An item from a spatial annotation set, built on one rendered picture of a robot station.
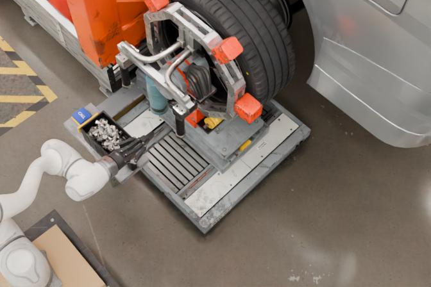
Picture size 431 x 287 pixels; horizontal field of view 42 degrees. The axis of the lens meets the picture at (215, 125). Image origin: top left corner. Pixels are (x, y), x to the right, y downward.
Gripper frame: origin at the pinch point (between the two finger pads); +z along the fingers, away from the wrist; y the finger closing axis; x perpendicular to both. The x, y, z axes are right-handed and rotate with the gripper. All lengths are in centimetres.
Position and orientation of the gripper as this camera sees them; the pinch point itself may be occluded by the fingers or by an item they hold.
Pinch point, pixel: (147, 138)
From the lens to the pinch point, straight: 237.4
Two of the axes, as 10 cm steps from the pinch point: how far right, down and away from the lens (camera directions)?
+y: -7.6, -5.7, 3.0
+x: -1.9, 6.5, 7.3
